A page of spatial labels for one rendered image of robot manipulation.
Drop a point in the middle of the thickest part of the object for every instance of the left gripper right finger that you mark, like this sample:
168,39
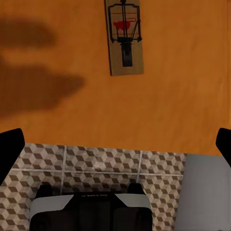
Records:
223,143

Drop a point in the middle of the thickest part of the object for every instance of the mousetrap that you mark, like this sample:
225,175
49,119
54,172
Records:
123,19

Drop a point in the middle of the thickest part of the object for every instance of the cabinet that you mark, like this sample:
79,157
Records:
56,83

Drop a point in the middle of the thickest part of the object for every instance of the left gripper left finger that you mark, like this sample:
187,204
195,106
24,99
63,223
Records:
11,144

